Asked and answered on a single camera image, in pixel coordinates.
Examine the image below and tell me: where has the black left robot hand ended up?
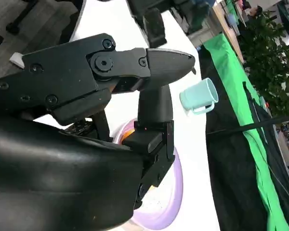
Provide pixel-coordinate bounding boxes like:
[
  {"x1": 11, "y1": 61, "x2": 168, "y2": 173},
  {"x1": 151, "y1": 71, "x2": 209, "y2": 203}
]
[{"x1": 126, "y1": 0, "x2": 174, "y2": 49}]

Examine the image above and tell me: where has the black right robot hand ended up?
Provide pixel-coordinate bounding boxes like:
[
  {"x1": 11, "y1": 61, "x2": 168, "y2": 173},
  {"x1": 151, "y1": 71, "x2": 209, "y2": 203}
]
[{"x1": 0, "y1": 33, "x2": 196, "y2": 231}]

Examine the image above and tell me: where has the orange white toy bread roll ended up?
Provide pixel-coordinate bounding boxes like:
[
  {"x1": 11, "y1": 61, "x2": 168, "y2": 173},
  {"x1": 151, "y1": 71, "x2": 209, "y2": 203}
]
[{"x1": 121, "y1": 127, "x2": 137, "y2": 139}]

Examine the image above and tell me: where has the wooden desk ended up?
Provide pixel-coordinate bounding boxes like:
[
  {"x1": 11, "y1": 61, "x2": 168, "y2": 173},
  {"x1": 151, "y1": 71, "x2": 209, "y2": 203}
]
[{"x1": 211, "y1": 0, "x2": 247, "y2": 64}]

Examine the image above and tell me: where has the pale green mug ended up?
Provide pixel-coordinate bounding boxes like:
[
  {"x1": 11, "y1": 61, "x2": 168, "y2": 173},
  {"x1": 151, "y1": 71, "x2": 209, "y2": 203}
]
[{"x1": 179, "y1": 77, "x2": 219, "y2": 115}]

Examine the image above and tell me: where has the green cloth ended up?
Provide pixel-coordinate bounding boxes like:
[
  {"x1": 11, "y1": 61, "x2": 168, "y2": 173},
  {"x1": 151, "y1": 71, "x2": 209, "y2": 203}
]
[{"x1": 203, "y1": 33, "x2": 289, "y2": 231}]

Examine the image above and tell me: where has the person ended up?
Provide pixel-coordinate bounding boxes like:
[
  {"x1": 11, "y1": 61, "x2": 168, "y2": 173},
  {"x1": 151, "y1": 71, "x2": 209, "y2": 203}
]
[{"x1": 248, "y1": 6, "x2": 264, "y2": 19}]

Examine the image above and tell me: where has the green leafy plant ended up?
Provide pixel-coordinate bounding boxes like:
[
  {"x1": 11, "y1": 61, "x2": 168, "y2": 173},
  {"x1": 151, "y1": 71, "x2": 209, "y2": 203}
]
[{"x1": 238, "y1": 9, "x2": 289, "y2": 116}]

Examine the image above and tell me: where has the lilac plate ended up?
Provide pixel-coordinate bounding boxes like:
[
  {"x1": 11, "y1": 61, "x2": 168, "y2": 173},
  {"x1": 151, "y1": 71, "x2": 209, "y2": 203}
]
[{"x1": 112, "y1": 119, "x2": 184, "y2": 231}]

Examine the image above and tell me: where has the black stand base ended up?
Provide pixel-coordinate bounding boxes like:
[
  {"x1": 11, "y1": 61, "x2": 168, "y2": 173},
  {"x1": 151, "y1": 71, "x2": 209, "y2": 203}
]
[{"x1": 6, "y1": 0, "x2": 39, "y2": 33}]

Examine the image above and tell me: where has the black backdrop cloth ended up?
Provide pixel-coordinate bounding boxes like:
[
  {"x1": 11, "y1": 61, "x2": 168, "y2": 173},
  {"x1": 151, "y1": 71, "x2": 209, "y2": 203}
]
[{"x1": 198, "y1": 45, "x2": 289, "y2": 231}]

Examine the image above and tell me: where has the black strap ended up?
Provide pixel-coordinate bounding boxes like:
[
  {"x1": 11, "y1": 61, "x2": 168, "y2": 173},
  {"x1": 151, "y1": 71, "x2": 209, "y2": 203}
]
[{"x1": 206, "y1": 115, "x2": 289, "y2": 136}]

